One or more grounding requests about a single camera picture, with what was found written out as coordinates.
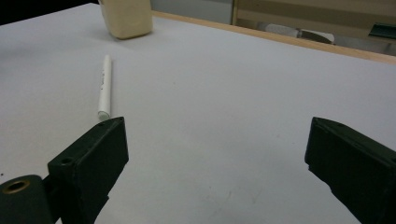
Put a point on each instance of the dark green box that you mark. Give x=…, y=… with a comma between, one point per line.
x=383, y=31

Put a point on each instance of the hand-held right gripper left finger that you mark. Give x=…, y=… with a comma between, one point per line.
x=90, y=168

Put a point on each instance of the white pen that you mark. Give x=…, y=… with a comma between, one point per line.
x=105, y=88

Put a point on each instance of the wooden shelf unit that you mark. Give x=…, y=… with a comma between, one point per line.
x=311, y=18

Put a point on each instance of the grey rounded object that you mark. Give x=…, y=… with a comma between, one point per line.
x=299, y=33

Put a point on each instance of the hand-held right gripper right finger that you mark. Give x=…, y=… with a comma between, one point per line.
x=355, y=168

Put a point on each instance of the cream pen holder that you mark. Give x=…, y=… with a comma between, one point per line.
x=127, y=17

